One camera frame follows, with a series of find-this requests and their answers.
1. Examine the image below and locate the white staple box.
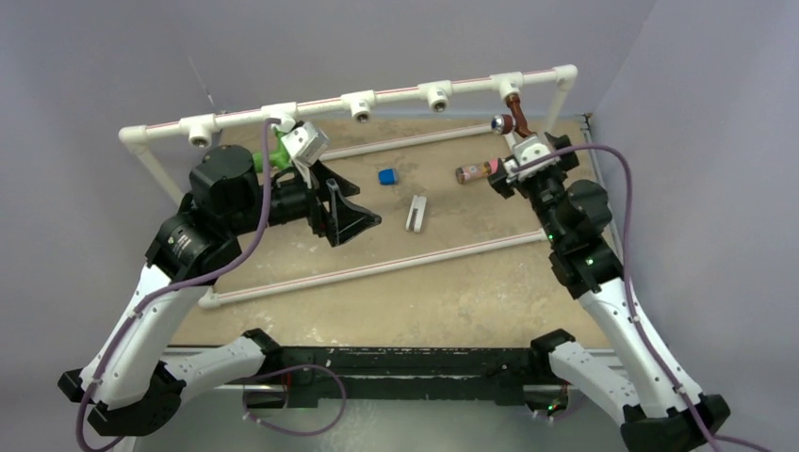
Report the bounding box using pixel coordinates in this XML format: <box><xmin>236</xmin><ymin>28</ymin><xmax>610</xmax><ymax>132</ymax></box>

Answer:
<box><xmin>405</xmin><ymin>195</ymin><xmax>427</xmax><ymax>234</ymax></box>

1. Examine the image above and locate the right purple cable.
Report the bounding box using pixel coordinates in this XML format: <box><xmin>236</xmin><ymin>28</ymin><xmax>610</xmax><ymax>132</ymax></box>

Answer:
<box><xmin>512</xmin><ymin>144</ymin><xmax>775</xmax><ymax>452</ymax></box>

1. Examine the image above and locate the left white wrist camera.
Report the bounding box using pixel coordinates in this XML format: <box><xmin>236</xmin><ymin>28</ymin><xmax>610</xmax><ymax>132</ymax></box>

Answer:
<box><xmin>278</xmin><ymin>122</ymin><xmax>331</xmax><ymax>188</ymax></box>

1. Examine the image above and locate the green plastic faucet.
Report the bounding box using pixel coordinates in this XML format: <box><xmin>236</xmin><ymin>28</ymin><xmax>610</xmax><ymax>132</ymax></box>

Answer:
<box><xmin>253</xmin><ymin>127</ymin><xmax>292</xmax><ymax>173</ymax></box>

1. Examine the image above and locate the brown faucet with blue cap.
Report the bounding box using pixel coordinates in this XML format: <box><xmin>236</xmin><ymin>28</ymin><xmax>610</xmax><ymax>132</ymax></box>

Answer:
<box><xmin>490</xmin><ymin>93</ymin><xmax>535</xmax><ymax>138</ymax></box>

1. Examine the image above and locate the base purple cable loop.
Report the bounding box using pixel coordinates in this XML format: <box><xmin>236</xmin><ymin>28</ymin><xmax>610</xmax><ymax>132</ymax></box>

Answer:
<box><xmin>241</xmin><ymin>358</ymin><xmax>349</xmax><ymax>437</ymax></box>

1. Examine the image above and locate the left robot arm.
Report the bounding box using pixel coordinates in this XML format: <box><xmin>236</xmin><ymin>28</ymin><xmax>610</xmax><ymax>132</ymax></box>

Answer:
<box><xmin>58</xmin><ymin>145</ymin><xmax>382</xmax><ymax>438</ymax></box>

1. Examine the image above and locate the blue paperclip box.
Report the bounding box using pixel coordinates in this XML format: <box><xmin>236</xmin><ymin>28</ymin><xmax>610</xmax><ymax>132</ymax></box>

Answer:
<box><xmin>378</xmin><ymin>169</ymin><xmax>399</xmax><ymax>186</ymax></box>

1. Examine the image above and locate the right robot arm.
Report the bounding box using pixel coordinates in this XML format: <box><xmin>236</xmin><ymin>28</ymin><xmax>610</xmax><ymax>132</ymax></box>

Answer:
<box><xmin>489</xmin><ymin>134</ymin><xmax>730</xmax><ymax>451</ymax></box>

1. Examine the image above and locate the pink capped clip jar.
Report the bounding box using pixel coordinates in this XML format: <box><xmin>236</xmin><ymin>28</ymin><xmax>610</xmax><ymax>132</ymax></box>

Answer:
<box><xmin>454</xmin><ymin>159</ymin><xmax>499</xmax><ymax>185</ymax></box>

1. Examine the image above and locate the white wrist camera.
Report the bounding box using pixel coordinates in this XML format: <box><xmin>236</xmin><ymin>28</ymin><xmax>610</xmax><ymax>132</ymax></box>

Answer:
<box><xmin>503</xmin><ymin>135</ymin><xmax>555</xmax><ymax>185</ymax></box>
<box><xmin>278</xmin><ymin>122</ymin><xmax>331</xmax><ymax>188</ymax></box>

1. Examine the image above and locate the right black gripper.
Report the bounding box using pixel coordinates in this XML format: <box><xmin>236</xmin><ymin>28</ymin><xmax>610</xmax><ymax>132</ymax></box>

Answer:
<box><xmin>488</xmin><ymin>134</ymin><xmax>579</xmax><ymax>248</ymax></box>

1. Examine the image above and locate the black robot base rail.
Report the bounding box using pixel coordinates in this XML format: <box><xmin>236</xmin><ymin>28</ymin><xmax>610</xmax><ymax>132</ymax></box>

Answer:
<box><xmin>250</xmin><ymin>346</ymin><xmax>570</xmax><ymax>411</ymax></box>

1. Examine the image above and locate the white PVC pipe frame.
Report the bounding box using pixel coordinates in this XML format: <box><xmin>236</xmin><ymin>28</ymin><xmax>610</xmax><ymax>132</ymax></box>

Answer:
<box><xmin>119</xmin><ymin>65</ymin><xmax>579</xmax><ymax>309</ymax></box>

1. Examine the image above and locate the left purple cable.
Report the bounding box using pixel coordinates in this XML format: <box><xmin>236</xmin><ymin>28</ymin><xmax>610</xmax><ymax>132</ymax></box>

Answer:
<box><xmin>74</xmin><ymin>118</ymin><xmax>282</xmax><ymax>452</ymax></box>

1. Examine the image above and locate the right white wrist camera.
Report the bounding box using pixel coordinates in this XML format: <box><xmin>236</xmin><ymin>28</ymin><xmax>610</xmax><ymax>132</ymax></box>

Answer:
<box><xmin>503</xmin><ymin>135</ymin><xmax>555</xmax><ymax>185</ymax></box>

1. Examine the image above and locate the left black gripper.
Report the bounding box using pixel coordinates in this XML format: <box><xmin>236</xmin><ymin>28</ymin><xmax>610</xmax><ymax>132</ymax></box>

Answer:
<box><xmin>224</xmin><ymin>157</ymin><xmax>380</xmax><ymax>245</ymax></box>

